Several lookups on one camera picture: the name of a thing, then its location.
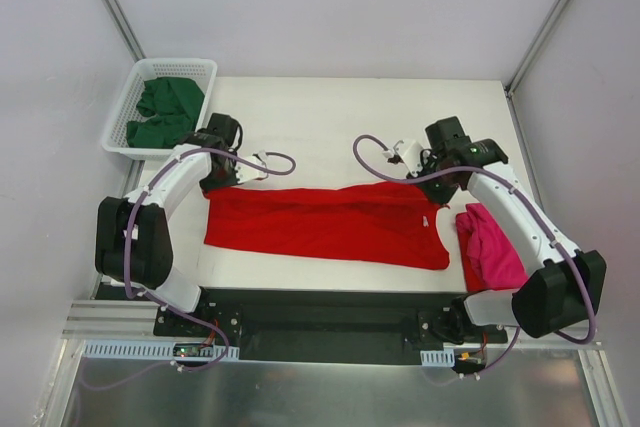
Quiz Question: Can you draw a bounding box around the red t shirt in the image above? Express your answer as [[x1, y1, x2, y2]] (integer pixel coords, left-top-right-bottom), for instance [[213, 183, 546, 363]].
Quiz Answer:
[[455, 216, 499, 292], [204, 182, 450, 271]]

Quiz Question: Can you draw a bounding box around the white plastic basket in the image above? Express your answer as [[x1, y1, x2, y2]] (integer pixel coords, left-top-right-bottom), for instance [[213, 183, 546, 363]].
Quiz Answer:
[[101, 58, 218, 161]]

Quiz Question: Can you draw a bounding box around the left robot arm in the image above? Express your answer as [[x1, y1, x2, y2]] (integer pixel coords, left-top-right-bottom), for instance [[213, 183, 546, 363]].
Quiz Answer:
[[95, 114, 243, 336]]

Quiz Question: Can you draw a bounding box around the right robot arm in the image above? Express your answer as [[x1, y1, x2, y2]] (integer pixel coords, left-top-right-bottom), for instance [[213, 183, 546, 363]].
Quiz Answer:
[[420, 117, 607, 345]]

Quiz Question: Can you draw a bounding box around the folded pink t shirt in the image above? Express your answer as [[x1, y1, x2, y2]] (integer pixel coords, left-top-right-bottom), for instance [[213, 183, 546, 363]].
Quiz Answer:
[[455, 203, 528, 293]]

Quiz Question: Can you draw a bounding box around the green t shirt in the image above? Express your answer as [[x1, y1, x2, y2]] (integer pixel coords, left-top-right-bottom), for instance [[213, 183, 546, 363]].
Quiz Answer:
[[126, 77, 205, 149]]

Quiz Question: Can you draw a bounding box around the folded red t shirt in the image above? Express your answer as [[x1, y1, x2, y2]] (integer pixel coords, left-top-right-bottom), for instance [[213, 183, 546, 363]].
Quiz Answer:
[[455, 216, 499, 292]]

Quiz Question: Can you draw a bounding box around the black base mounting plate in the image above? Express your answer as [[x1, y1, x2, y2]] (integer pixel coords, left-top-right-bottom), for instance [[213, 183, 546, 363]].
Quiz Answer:
[[97, 285, 509, 363]]

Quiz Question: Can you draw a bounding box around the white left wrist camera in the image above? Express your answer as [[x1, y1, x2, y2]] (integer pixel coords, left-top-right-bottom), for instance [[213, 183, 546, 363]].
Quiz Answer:
[[235, 151, 269, 184]]

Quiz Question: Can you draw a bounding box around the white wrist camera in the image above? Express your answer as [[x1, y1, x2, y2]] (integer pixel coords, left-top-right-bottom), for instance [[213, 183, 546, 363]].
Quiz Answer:
[[235, 151, 269, 184], [383, 139, 424, 176]]

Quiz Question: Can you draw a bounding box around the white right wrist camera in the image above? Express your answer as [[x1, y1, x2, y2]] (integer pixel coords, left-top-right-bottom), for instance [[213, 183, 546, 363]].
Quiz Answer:
[[383, 139, 424, 176]]

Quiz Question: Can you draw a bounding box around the right white cable duct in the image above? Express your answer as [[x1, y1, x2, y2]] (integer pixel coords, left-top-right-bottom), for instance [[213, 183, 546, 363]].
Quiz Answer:
[[420, 348, 455, 368]]

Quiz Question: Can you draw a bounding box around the white cable duct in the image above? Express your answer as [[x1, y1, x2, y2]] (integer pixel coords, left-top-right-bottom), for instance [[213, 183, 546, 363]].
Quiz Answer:
[[83, 340, 240, 363], [420, 348, 455, 368]]

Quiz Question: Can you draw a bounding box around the aluminium front rail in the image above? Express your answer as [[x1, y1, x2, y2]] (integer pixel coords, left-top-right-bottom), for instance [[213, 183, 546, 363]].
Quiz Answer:
[[62, 266, 601, 348]]

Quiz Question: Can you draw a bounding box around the left white cable duct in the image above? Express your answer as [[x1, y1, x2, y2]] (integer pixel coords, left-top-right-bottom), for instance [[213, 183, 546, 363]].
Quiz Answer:
[[83, 340, 240, 363]]

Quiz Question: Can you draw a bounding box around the left aluminium frame post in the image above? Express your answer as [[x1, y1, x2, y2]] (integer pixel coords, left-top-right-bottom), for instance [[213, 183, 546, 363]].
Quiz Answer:
[[74, 0, 151, 61]]

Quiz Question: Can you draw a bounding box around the aluminium frame post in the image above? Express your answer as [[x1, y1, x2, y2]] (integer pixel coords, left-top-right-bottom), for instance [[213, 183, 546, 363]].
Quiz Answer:
[[504, 0, 574, 99], [74, 0, 151, 61]]

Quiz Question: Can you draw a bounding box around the right aluminium frame post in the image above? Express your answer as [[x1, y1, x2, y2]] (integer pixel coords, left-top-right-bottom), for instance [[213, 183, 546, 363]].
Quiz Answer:
[[504, 0, 574, 99]]

